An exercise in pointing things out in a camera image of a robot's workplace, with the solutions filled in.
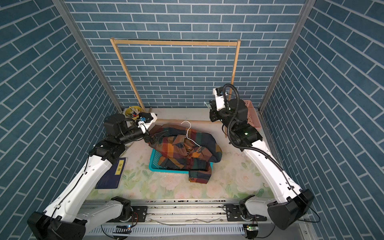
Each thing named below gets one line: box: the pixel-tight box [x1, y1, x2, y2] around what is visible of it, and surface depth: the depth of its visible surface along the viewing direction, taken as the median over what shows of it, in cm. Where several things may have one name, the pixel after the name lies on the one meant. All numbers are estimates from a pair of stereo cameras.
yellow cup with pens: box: [125, 106, 142, 120], surface depth 104 cm
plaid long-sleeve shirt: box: [149, 124, 223, 184], surface depth 84 cm
